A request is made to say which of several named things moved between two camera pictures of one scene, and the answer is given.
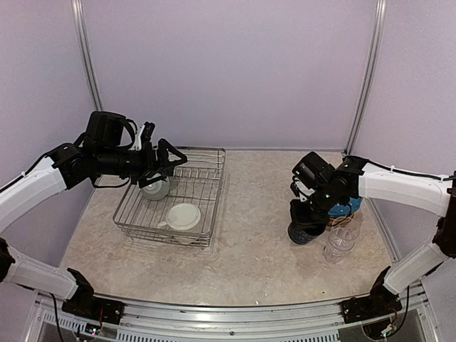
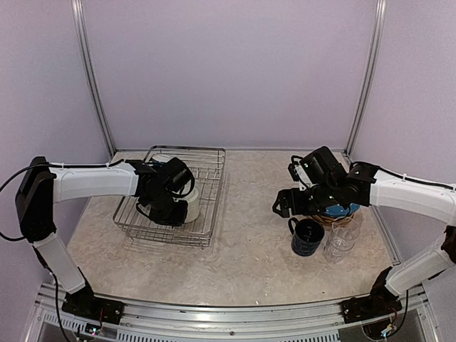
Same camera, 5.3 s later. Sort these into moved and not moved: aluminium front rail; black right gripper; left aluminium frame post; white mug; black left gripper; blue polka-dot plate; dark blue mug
Moved: black right gripper; black left gripper; white mug; dark blue mug
Not moved: blue polka-dot plate; aluminium front rail; left aluminium frame post
